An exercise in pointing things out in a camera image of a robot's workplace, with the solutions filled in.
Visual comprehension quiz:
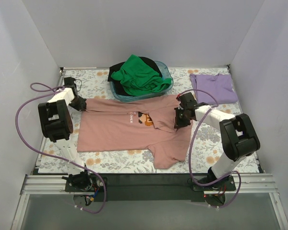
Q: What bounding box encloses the black t-shirt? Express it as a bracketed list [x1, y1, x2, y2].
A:
[108, 57, 162, 96]

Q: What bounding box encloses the teal plastic laundry basket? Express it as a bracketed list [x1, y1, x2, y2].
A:
[109, 60, 174, 104]

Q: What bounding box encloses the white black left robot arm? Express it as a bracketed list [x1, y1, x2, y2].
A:
[38, 77, 93, 192]

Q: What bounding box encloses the green t-shirt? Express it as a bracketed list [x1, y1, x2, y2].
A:
[112, 55, 171, 96]

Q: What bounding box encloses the aluminium frame rail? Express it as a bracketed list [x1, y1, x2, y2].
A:
[12, 173, 288, 230]

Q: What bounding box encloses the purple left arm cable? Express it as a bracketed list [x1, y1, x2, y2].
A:
[15, 82, 108, 214]

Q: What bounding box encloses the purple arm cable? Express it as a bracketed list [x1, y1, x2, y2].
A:
[15, 82, 108, 214]
[176, 90, 242, 209]

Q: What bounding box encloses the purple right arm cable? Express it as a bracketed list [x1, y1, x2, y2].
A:
[176, 90, 242, 209]

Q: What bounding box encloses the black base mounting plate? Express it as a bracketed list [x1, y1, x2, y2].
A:
[62, 173, 236, 202]

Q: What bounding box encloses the pink graphic t-shirt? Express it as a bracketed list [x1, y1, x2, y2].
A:
[77, 95, 192, 169]

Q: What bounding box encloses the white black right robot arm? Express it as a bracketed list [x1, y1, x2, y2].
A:
[175, 92, 260, 190]

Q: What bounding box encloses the folded purple t-shirt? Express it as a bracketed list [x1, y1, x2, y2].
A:
[190, 74, 238, 105]

